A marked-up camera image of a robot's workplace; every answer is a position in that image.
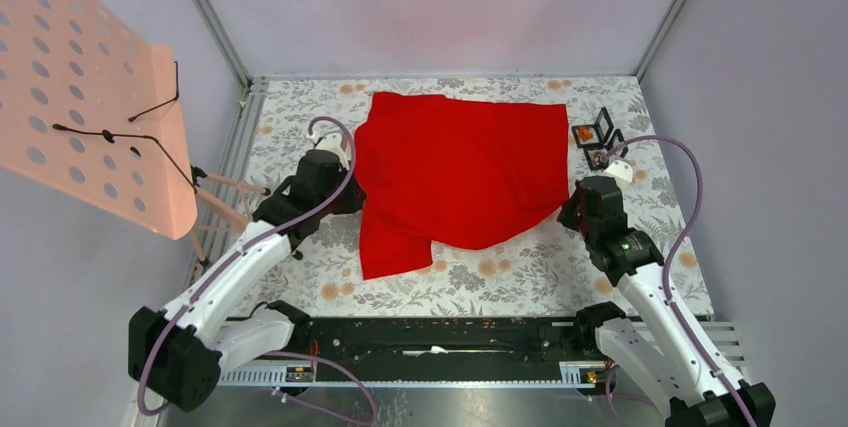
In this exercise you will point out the pink perforated music stand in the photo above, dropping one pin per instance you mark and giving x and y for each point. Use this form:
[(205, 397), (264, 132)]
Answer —
[(91, 109)]

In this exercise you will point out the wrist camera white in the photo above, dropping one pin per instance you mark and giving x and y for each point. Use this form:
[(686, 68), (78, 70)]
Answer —
[(621, 171), (335, 143)]

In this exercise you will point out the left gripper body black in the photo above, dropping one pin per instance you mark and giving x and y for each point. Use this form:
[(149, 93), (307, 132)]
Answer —
[(348, 201)]

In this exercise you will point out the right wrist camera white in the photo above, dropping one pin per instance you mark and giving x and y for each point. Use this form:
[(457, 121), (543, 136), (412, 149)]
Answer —
[(621, 171)]

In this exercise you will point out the red shirt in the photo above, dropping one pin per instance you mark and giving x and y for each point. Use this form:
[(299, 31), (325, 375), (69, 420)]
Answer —
[(467, 174)]

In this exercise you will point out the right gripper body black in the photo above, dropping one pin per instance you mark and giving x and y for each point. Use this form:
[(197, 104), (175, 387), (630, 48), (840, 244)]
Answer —
[(570, 215)]

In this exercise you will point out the black display box with orange brooch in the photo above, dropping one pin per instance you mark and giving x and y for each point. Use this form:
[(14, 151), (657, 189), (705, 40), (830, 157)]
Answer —
[(596, 134)]

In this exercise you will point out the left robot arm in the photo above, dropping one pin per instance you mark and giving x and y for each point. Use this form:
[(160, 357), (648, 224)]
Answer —
[(178, 352)]

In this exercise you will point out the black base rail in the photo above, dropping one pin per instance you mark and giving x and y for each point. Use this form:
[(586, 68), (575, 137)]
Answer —
[(463, 350)]

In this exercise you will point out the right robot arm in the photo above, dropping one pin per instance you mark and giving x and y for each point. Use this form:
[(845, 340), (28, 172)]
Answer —
[(686, 376)]

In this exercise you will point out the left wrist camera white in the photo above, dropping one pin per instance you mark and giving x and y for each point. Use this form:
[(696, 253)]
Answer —
[(335, 143)]

